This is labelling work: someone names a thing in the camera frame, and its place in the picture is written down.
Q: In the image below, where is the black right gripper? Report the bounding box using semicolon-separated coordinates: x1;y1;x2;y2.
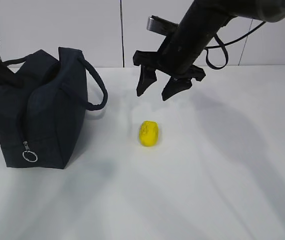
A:
133;33;205;101

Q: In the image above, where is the yellow lemon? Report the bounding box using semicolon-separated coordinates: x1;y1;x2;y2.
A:
138;121;159;147

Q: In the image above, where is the dark navy fabric lunch bag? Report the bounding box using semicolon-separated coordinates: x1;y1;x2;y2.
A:
0;47;108;169

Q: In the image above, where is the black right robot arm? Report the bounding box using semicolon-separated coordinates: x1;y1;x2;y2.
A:
133;0;285;101

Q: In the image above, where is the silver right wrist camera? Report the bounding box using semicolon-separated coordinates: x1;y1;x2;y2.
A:
146;15;178;36

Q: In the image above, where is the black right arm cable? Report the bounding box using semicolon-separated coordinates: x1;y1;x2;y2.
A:
204;14;268;70

